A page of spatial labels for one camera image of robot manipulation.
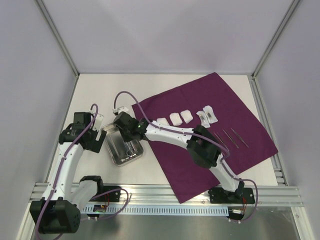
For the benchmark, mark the white gauze pad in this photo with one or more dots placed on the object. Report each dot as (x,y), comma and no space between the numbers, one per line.
(175,119)
(163,121)
(186,115)

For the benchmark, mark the white slotted cable duct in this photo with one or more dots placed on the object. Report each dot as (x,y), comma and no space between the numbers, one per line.
(160,210)

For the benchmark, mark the purple cloth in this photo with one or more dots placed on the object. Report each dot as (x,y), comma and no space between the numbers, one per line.
(188,180)

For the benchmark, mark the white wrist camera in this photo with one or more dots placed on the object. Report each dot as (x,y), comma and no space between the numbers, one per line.
(117,111)
(97,122)

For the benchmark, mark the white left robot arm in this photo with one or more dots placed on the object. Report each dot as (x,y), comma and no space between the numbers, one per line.
(58,211)

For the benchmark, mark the steel surgical scissors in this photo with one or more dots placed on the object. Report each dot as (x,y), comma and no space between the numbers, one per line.
(131,151)
(136,149)

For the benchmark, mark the aluminium front rail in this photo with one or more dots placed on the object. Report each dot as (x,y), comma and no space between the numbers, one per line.
(152,194)

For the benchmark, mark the stainless steel tray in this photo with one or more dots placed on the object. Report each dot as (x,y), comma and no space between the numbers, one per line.
(116,146)

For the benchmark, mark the aluminium left frame post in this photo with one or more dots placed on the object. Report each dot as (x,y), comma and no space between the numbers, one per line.
(57,36)

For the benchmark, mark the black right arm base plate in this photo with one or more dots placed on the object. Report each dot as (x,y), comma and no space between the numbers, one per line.
(217,195)

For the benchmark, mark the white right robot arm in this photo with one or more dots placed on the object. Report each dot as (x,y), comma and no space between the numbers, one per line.
(201,145)

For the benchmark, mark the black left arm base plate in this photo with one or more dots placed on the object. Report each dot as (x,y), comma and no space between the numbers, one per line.
(109,194)

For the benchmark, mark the aluminium right frame post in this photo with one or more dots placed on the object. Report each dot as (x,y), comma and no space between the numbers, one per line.
(276,36)

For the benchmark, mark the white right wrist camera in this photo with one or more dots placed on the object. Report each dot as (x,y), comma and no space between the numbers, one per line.
(117,111)

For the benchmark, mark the aluminium frame post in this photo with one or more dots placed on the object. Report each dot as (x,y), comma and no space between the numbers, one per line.
(276,36)
(57,36)

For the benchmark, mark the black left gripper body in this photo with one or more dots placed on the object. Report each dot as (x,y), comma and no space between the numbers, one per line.
(91,145)

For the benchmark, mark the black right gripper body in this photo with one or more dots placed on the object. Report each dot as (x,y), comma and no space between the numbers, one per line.
(127,136)

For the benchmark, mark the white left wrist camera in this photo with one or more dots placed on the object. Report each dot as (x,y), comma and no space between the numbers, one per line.
(97,122)

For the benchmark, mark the packaged blade pouch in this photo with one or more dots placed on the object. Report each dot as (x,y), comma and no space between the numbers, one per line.
(211,117)
(203,119)

